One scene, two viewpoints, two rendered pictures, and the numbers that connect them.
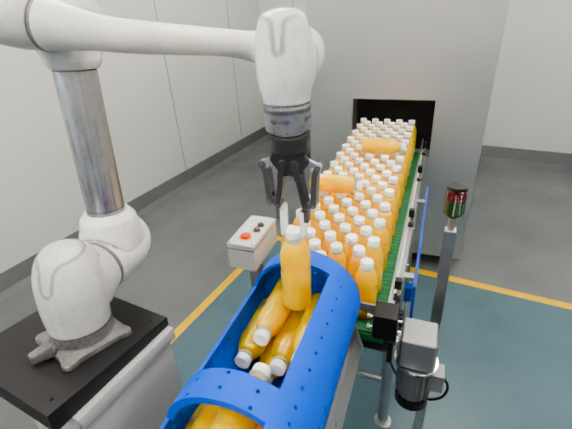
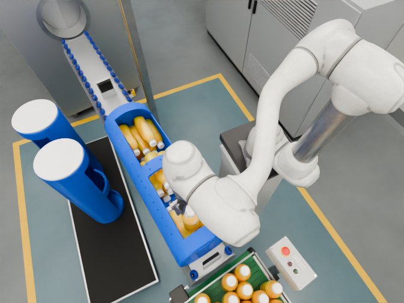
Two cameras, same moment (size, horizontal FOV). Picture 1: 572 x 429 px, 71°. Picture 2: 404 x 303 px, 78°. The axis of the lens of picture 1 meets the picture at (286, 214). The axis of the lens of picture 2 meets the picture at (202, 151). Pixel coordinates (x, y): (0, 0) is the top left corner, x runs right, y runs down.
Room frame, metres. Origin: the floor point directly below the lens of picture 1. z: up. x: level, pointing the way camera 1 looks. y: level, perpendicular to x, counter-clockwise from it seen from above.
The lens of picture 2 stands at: (0.97, -0.23, 2.30)
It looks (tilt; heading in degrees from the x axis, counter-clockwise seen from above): 59 degrees down; 126
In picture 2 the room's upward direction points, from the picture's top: straight up
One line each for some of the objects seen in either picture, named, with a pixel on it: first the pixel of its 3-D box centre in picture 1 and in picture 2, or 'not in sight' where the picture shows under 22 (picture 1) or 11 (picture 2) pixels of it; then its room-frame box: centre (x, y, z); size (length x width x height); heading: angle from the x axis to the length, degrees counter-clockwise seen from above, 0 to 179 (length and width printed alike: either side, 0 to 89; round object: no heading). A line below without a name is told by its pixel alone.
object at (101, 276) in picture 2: not in sight; (104, 211); (-0.16, -0.17, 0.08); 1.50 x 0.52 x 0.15; 151
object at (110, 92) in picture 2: not in sight; (106, 88); (-0.33, 0.43, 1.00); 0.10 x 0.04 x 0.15; 68
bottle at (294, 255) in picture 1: (295, 270); (190, 218); (0.76, -0.01, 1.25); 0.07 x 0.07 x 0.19
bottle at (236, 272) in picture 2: not in sight; (241, 273); (1.05, -0.03, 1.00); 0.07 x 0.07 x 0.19
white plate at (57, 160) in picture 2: not in sight; (58, 158); (-0.12, -0.13, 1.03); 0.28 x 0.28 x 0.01
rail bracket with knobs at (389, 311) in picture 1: (384, 322); (180, 296); (0.87, -0.27, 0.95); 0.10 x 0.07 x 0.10; 68
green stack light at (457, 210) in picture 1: (454, 206); not in sight; (1.13, -0.55, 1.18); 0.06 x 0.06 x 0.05
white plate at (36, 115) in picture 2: not in sight; (35, 115); (-0.50, -0.02, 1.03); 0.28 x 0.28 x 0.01
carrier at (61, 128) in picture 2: not in sight; (67, 151); (-0.50, -0.02, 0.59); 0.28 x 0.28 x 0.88
